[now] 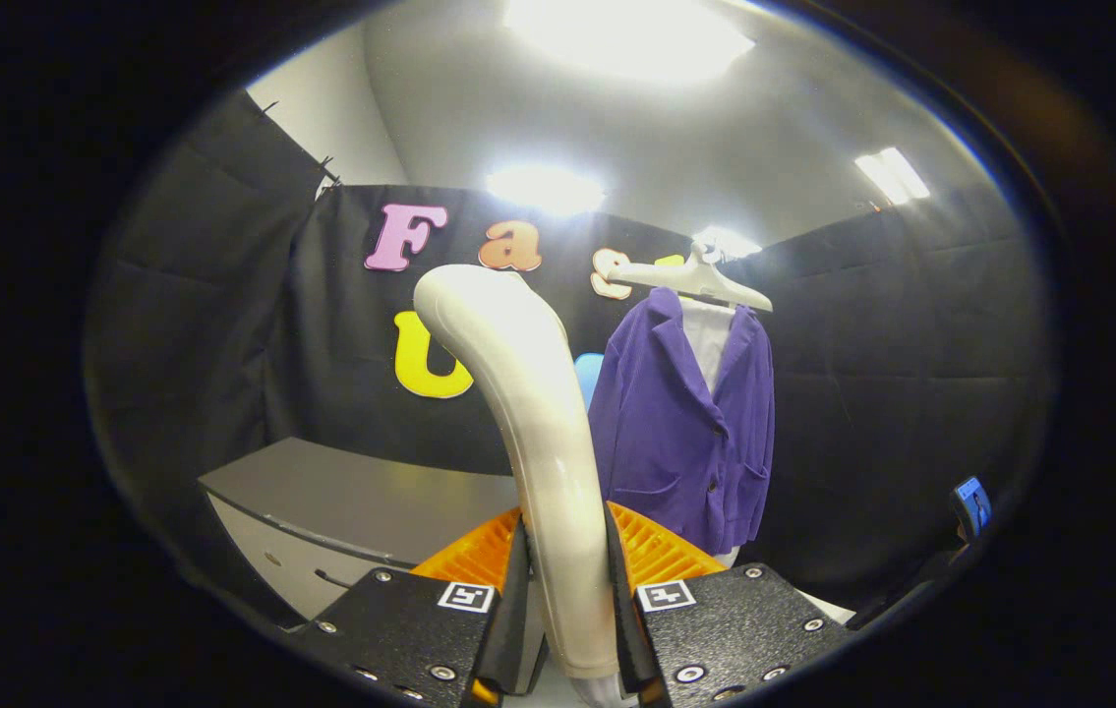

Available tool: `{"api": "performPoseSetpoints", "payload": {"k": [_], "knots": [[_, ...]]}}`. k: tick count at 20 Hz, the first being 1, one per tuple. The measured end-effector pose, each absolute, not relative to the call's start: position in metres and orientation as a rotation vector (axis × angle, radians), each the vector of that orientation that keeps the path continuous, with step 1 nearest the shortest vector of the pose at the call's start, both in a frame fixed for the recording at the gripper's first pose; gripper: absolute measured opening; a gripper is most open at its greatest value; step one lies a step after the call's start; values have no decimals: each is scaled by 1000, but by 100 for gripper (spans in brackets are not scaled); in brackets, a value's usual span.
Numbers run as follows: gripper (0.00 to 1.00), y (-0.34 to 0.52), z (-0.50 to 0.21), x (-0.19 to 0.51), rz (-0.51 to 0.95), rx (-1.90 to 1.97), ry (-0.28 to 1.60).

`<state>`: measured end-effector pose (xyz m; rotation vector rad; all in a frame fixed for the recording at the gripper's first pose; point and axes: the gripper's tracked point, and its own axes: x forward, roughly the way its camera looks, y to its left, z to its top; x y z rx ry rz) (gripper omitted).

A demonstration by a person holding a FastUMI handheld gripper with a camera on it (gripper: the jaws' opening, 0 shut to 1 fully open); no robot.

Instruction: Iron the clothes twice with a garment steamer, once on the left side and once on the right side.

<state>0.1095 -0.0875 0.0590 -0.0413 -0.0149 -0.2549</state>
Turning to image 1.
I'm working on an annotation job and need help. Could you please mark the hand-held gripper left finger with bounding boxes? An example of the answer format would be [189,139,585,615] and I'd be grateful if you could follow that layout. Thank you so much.
[287,506,531,708]

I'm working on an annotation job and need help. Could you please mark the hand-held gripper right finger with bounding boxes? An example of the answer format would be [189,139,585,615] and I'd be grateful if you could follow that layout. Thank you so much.
[602,501,855,708]

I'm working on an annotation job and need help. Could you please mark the purple jacket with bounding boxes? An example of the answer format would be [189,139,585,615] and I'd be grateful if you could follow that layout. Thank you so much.
[587,286,777,558]

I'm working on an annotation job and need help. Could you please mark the white garment steamer head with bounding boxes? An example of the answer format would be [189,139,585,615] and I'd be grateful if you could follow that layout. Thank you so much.
[413,264,623,681]

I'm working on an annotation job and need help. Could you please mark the white shirt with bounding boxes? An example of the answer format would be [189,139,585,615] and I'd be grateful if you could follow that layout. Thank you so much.
[679,295,738,396]

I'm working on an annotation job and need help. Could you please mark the white clothes hanger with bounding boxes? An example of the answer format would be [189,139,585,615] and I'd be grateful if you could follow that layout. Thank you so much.
[606,242,775,314]

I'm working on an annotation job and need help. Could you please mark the grey cabinet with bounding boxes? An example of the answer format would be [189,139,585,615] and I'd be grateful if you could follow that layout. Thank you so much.
[198,438,551,695]

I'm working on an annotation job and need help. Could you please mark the dark smartphone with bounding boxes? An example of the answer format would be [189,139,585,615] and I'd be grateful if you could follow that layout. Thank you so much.
[949,476,994,542]

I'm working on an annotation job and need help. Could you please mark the ceiling light panel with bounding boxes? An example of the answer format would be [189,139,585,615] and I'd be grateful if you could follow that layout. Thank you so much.
[484,162,608,217]
[692,225,765,260]

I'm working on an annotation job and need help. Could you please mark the twin strip ceiling light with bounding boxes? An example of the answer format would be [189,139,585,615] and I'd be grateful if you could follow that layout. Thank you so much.
[854,147,932,206]

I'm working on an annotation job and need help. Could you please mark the large ceiling light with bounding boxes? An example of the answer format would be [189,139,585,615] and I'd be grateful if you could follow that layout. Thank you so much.
[503,0,757,88]

